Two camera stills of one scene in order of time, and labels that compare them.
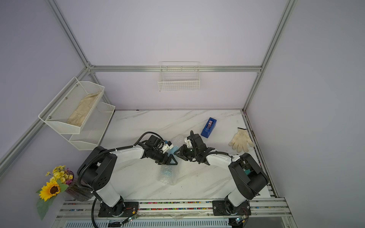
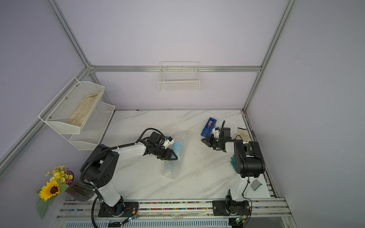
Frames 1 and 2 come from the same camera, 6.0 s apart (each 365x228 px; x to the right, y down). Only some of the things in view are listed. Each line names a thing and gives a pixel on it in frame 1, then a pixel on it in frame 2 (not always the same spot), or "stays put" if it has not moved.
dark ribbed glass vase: [78, 192] stays put
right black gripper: [182, 154] to [207, 142]
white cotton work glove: [241, 139] stays put
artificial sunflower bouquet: [61, 177] stays put
